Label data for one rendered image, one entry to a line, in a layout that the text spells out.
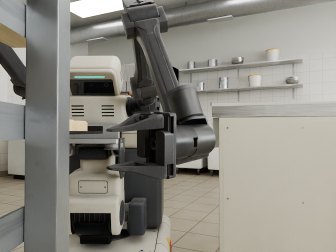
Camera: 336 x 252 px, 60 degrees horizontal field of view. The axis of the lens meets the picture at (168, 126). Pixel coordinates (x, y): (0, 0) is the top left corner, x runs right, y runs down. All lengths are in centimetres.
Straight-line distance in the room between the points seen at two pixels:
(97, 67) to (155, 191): 67
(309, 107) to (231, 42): 463
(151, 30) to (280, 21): 518
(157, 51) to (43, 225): 50
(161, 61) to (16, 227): 49
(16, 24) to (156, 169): 26
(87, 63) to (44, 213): 99
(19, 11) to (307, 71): 542
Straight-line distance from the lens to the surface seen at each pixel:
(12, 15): 28
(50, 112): 28
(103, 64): 121
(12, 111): 27
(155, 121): 42
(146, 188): 148
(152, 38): 72
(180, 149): 46
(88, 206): 124
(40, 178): 28
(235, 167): 132
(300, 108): 134
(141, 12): 79
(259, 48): 576
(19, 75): 117
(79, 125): 53
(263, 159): 132
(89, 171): 128
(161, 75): 65
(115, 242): 142
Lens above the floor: 77
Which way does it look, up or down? 1 degrees up
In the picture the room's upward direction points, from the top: straight up
